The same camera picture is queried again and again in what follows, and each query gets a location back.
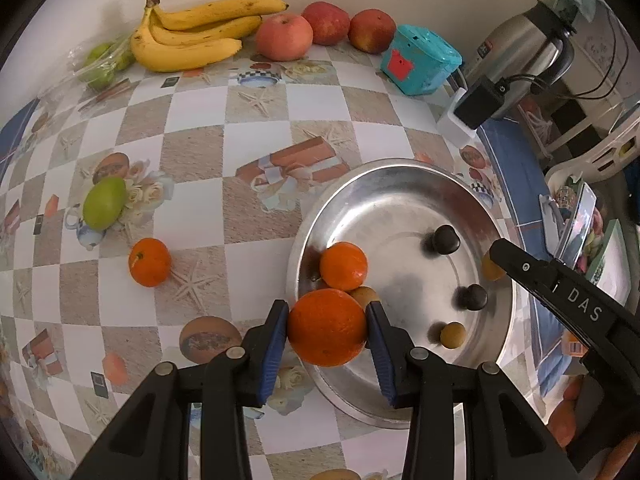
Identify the steel electric kettle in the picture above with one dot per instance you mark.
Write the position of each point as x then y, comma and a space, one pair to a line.
530, 40

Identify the pale red apple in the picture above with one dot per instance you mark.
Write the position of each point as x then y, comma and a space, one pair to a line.
285, 37

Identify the white plastic chair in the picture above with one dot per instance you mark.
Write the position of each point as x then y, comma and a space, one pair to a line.
595, 155

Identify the small orange with stem mark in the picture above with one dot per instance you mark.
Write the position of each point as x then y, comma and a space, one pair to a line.
149, 262

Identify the checkered printed tablecloth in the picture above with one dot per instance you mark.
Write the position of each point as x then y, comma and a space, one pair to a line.
200, 150

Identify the small brown round fruit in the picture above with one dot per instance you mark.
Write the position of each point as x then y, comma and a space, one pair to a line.
452, 334

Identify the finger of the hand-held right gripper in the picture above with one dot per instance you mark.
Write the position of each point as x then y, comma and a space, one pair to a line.
525, 266

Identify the printed packet stack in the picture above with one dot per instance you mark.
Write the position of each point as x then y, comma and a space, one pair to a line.
575, 220

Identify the teal cloth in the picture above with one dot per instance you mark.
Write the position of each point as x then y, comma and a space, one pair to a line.
575, 0

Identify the round metal plate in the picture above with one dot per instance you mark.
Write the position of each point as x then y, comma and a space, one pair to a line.
415, 210

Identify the white power plug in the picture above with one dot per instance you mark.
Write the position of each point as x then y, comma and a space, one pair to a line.
455, 122

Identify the black power adapter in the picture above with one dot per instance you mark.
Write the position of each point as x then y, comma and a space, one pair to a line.
482, 100

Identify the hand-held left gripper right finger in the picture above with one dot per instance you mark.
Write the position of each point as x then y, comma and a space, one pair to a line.
382, 355

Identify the green and white box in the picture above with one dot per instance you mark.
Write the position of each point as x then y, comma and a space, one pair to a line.
612, 260

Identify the small yellow-green fruit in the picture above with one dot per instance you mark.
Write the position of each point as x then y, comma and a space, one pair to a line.
492, 270

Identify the green apple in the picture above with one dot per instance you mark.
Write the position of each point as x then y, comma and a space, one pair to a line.
104, 202

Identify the dark round fruit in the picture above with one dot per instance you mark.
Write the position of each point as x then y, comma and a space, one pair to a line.
472, 297
445, 240

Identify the large orange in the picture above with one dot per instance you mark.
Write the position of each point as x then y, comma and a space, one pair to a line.
327, 327

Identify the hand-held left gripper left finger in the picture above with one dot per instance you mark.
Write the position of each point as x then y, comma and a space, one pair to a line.
272, 345

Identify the orange vegetable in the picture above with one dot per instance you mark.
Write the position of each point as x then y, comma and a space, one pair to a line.
562, 420

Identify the teal plastic box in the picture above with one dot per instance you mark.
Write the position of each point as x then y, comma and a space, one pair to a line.
420, 60

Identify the clear pack of green apples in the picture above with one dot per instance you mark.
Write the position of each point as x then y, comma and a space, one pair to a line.
100, 65

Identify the yellow banana bunch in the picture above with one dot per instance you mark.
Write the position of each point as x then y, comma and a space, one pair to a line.
200, 35

